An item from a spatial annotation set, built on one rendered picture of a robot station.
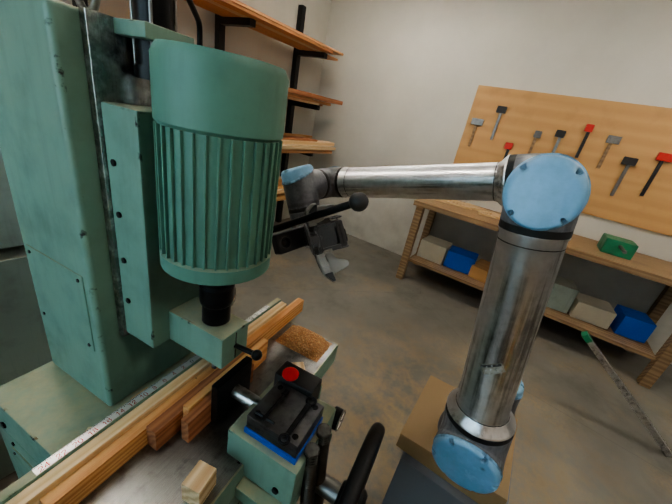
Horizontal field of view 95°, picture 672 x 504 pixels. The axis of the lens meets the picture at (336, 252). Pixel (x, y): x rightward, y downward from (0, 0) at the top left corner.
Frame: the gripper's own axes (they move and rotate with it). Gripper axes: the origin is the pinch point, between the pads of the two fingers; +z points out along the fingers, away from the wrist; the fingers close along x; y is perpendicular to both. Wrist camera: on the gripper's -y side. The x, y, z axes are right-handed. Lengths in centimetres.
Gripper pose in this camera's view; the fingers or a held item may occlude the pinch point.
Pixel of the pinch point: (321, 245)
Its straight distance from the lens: 58.2
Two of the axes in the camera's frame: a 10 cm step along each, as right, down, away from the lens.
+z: 2.2, 1.5, -9.6
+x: 2.4, 9.5, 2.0
